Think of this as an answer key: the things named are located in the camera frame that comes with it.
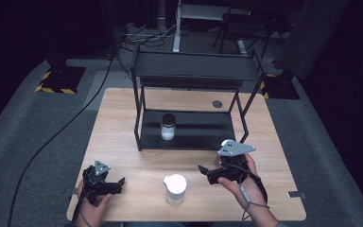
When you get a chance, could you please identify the hand-held gripper cable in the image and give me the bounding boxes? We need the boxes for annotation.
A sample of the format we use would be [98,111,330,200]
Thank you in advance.
[70,187,95,227]
[231,162,270,221]

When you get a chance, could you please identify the bundle of floor cables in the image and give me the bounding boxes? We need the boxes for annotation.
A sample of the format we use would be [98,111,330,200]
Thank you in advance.
[119,22,179,49]

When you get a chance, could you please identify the black-lid jar with white powder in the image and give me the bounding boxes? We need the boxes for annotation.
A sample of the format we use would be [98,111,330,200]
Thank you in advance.
[160,113,178,142]

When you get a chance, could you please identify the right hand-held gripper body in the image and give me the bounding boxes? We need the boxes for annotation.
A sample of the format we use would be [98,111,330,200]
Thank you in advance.
[216,139,257,183]

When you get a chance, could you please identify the grey curtain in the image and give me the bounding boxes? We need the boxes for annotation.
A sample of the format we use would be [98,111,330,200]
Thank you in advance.
[271,0,350,80]

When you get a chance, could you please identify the left hand-held gripper cable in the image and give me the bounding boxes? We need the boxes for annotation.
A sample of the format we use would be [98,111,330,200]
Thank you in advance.
[70,187,95,227]

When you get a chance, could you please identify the black stand base yellow stripes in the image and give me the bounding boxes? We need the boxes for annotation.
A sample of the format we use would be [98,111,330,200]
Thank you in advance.
[34,64,87,95]
[259,73,301,100]

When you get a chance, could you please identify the right hand-held gripper cable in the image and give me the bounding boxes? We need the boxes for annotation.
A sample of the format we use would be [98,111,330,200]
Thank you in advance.
[231,162,270,221]

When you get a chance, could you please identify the white-lid jar with white powder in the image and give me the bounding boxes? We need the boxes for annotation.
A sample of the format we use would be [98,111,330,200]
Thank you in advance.
[163,173,188,206]

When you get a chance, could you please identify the white desk frame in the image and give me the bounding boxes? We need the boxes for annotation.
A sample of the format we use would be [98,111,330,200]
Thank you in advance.
[172,0,253,53]

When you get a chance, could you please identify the person's left hand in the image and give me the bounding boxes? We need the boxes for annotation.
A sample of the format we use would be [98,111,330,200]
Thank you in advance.
[75,179,113,227]

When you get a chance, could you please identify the black metal two-tier rack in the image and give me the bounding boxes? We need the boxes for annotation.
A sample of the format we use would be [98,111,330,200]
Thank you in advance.
[130,42,268,153]

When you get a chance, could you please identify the person's right hand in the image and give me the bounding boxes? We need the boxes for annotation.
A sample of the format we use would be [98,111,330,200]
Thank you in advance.
[216,152,269,218]

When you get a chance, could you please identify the black chair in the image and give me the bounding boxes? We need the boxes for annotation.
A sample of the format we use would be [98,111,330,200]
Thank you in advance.
[212,7,287,60]

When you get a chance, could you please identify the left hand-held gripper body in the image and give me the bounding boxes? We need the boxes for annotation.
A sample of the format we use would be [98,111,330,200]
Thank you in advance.
[82,159,114,198]

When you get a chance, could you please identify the long black floor cable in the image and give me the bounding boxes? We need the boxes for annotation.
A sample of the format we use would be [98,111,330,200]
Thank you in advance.
[7,53,116,227]

